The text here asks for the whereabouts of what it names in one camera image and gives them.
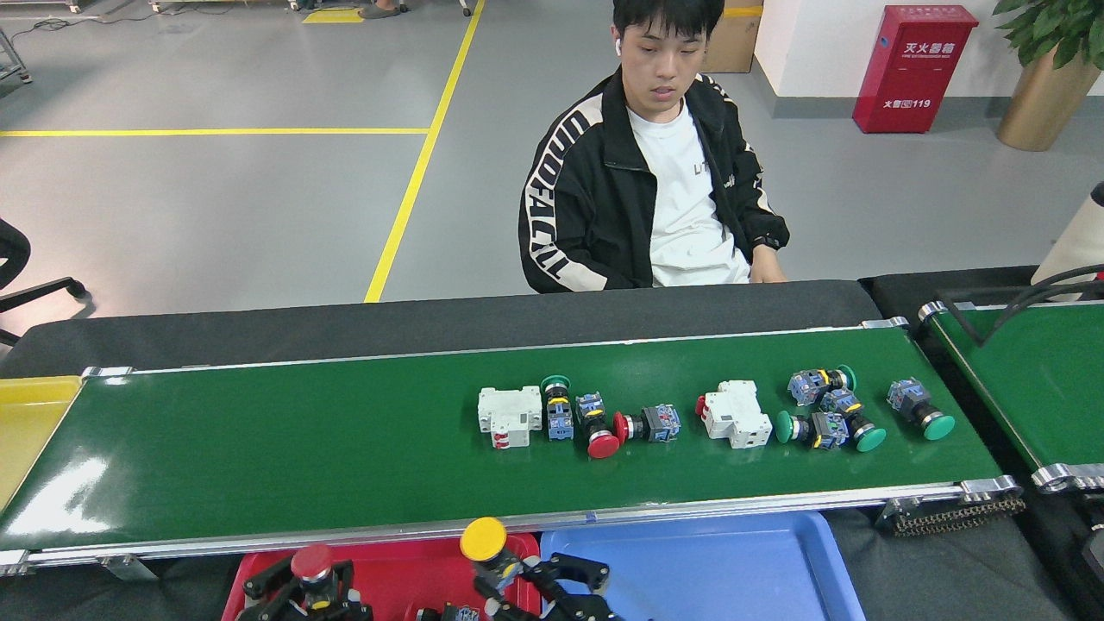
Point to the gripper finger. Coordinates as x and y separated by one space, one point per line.
349 604
500 608
259 591
573 569

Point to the red mushroom button switch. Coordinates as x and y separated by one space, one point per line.
453 614
602 444

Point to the red button switch blue base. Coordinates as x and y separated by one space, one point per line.
312 561
655 423

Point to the yellow button switch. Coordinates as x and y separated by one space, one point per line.
483 539

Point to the green button switch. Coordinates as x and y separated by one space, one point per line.
815 429
854 423
558 414
815 384
923 412

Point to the white circuit breaker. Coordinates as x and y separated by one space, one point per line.
509 416
737 414

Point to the red plastic tray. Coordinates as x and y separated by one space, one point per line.
397 573

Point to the blue plastic tray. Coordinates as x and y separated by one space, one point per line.
707 569

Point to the yellow plastic tray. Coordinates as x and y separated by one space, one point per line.
26 431

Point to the green side conveyor belt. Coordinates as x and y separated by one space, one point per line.
1035 379

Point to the person's left hand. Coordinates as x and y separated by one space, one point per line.
768 269

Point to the person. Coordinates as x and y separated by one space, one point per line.
586 198

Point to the black wrist watch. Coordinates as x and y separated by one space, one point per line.
766 242

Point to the black office chair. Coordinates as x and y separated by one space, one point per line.
10 250

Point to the cardboard box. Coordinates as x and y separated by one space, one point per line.
733 43

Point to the metal rack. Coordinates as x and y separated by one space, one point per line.
15 58

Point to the red fire extinguisher box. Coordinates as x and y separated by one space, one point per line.
914 69

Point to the potted plant gold pot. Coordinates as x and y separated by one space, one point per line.
1048 95

